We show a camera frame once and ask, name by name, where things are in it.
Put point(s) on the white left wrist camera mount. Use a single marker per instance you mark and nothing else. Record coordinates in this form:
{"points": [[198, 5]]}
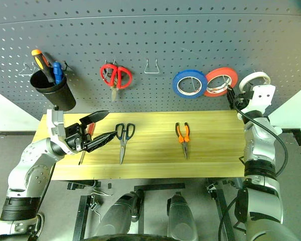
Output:
{"points": [[55, 123]]}

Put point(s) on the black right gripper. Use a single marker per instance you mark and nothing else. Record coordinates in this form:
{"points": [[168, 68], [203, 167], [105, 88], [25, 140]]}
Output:
{"points": [[243, 99]]}

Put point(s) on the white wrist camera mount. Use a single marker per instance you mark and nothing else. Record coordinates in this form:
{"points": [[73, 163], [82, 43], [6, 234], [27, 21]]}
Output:
{"points": [[55, 123], [263, 99]]}

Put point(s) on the black rounded rim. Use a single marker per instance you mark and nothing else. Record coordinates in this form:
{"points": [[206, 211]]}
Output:
{"points": [[125, 237]]}

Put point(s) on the blue tape roll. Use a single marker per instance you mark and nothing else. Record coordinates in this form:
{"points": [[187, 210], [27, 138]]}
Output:
{"points": [[175, 84]]}

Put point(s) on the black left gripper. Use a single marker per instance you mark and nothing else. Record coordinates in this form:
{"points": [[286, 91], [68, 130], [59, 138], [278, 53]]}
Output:
{"points": [[74, 138]]}

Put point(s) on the dark grey rounded shell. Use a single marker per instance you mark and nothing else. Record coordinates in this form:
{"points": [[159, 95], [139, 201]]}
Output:
{"points": [[181, 216], [120, 213]]}

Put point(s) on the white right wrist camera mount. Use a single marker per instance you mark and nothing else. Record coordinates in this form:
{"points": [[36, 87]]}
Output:
{"points": [[263, 99]]}

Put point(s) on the black pegboard hook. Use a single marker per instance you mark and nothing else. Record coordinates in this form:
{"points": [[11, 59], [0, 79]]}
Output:
{"points": [[66, 66]]}

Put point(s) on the red tape roll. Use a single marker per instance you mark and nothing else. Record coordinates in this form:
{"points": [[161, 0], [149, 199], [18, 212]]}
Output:
{"points": [[234, 76]]}

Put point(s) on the grey metal pegboard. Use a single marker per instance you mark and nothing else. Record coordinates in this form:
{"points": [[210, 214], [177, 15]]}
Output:
{"points": [[150, 37]]}

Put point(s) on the black cup holder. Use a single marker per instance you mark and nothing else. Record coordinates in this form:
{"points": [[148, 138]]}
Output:
{"points": [[60, 98]]}

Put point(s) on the black metal table frame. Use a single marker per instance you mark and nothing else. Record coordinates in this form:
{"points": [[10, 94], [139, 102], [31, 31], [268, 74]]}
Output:
{"points": [[160, 187]]}

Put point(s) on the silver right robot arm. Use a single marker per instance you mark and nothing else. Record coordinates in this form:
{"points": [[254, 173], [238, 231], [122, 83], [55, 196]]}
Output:
{"points": [[258, 140]]}

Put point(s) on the white tape roll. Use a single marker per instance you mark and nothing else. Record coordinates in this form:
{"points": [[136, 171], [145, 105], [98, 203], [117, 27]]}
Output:
{"points": [[243, 81]]}

